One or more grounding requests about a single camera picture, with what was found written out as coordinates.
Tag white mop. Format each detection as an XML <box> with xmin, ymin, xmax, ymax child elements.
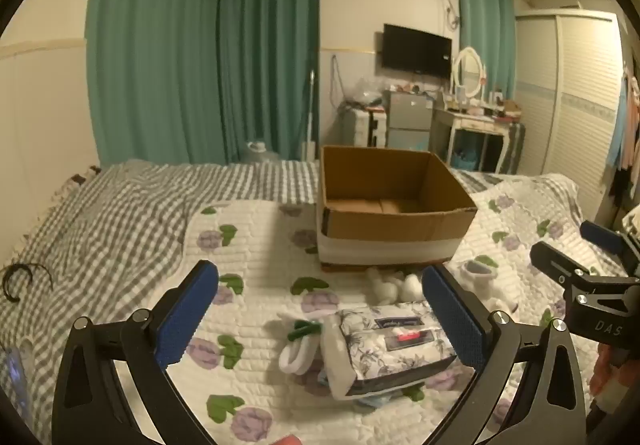
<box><xmin>300</xmin><ymin>70</ymin><xmax>319</xmax><ymax>162</ymax></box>

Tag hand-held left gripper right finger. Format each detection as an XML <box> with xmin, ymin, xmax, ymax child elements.
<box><xmin>421</xmin><ymin>266</ymin><xmax>587</xmax><ymax>445</ymax></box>

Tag white floral quilt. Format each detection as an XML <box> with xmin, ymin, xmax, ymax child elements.
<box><xmin>182</xmin><ymin>172</ymin><xmax>626</xmax><ymax>445</ymax></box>

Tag white ribbed suitcase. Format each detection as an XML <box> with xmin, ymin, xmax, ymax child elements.
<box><xmin>350</xmin><ymin>107</ymin><xmax>388</xmax><ymax>148</ymax></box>

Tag wide green curtain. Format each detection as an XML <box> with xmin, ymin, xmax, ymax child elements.
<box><xmin>85</xmin><ymin>0</ymin><xmax>222</xmax><ymax>166</ymax></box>

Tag brown cardboard box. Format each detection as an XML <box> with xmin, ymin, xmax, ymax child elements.
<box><xmin>316</xmin><ymin>145</ymin><xmax>478</xmax><ymax>273</ymax></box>

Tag black hair band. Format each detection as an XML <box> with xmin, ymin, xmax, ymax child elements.
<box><xmin>2</xmin><ymin>263</ymin><xmax>54</xmax><ymax>302</ymax></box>

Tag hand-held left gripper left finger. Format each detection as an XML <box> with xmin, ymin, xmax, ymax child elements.
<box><xmin>51</xmin><ymin>260</ymin><xmax>220</xmax><ymax>445</ymax></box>

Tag orange patterned cloth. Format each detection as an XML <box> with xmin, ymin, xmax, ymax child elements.
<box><xmin>589</xmin><ymin>342</ymin><xmax>627</xmax><ymax>397</ymax></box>

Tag white dressing table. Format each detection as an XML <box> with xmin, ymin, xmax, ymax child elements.
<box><xmin>431</xmin><ymin>104</ymin><xmax>518</xmax><ymax>174</ymax></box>

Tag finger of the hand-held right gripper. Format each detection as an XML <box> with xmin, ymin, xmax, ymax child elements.
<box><xmin>530</xmin><ymin>241</ymin><xmax>592</xmax><ymax>287</ymax></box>
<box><xmin>580</xmin><ymin>220</ymin><xmax>627</xmax><ymax>257</ymax></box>

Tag white socks with green clip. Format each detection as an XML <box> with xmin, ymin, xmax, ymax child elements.
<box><xmin>277</xmin><ymin>317</ymin><xmax>328</xmax><ymax>376</ymax></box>

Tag wall cable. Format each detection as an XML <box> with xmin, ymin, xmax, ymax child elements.
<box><xmin>329</xmin><ymin>53</ymin><xmax>347</xmax><ymax>102</ymax></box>

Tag blue basket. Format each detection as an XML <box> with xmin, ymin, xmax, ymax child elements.
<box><xmin>450</xmin><ymin>150</ymin><xmax>484</xmax><ymax>171</ymax></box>

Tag hanging clothes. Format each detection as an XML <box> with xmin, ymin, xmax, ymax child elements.
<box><xmin>606</xmin><ymin>64</ymin><xmax>640</xmax><ymax>202</ymax></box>

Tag green curtain beside wardrobe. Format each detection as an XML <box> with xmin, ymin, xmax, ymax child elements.
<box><xmin>456</xmin><ymin>0</ymin><xmax>516</xmax><ymax>102</ymax></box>

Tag light blue cloth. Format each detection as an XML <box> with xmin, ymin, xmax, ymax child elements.
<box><xmin>320</xmin><ymin>370</ymin><xmax>406</xmax><ymax>412</ymax></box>

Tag cream socks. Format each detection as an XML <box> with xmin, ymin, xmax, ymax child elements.
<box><xmin>402</xmin><ymin>273</ymin><xmax>427</xmax><ymax>301</ymax></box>

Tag black wall television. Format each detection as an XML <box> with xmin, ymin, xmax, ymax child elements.
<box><xmin>382</xmin><ymin>24</ymin><xmax>453</xmax><ymax>78</ymax></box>

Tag clear plastic bag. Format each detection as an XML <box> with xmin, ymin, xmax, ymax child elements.
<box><xmin>347</xmin><ymin>77</ymin><xmax>386</xmax><ymax>108</ymax></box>

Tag white louvred wardrobe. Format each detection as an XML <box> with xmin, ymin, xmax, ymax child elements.
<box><xmin>515</xmin><ymin>10</ymin><xmax>629</xmax><ymax>222</ymax></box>

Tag brown patterned cloth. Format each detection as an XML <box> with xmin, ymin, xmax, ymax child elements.
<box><xmin>64</xmin><ymin>166</ymin><xmax>102</xmax><ymax>186</ymax></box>

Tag narrow green curtain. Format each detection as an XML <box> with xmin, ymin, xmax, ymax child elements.
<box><xmin>217</xmin><ymin>0</ymin><xmax>321</xmax><ymax>164</ymax></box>

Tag white sock pair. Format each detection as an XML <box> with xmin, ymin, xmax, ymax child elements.
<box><xmin>366</xmin><ymin>267</ymin><xmax>402</xmax><ymax>302</ymax></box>

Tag white sock grey cuff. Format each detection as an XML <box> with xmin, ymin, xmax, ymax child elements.
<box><xmin>459</xmin><ymin>259</ymin><xmax>519</xmax><ymax>317</ymax></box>

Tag floral tissue pack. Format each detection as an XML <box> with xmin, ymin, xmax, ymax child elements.
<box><xmin>322</xmin><ymin>302</ymin><xmax>458</xmax><ymax>401</ymax></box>

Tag grey mini fridge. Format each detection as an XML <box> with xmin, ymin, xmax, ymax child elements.
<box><xmin>382</xmin><ymin>90</ymin><xmax>435</xmax><ymax>150</ymax></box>

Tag smartphone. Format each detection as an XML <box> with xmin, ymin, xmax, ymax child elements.
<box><xmin>0</xmin><ymin>346</ymin><xmax>32</xmax><ymax>418</ymax></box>

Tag large water bottle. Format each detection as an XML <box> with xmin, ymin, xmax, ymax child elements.
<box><xmin>245</xmin><ymin>141</ymin><xmax>281</xmax><ymax>164</ymax></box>

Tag white oval mirror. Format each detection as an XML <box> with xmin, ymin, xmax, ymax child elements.
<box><xmin>451</xmin><ymin>47</ymin><xmax>487</xmax><ymax>100</ymax></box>

